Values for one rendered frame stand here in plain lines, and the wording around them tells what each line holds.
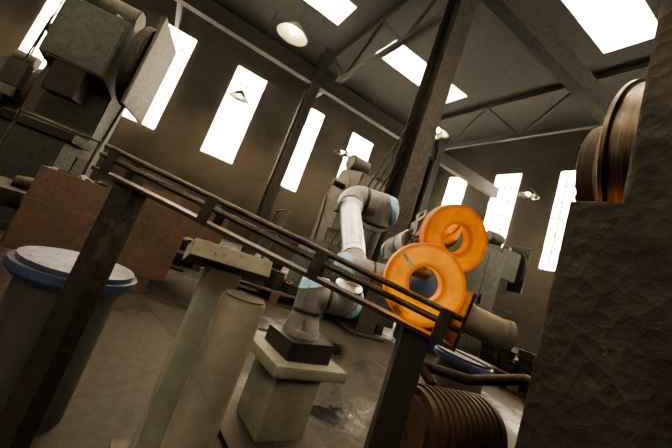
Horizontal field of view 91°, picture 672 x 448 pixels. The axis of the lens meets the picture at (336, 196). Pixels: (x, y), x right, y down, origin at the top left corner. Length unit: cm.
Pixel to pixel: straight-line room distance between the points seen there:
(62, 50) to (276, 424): 490
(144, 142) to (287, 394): 1140
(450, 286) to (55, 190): 239
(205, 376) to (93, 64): 472
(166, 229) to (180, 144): 978
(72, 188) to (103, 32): 313
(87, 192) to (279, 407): 185
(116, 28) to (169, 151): 732
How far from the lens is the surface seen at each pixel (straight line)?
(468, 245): 80
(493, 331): 69
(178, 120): 1250
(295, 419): 147
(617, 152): 86
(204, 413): 97
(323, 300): 136
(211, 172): 1238
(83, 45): 542
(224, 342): 91
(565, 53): 727
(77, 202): 264
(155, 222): 267
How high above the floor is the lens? 69
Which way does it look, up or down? 10 degrees up
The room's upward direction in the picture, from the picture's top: 20 degrees clockwise
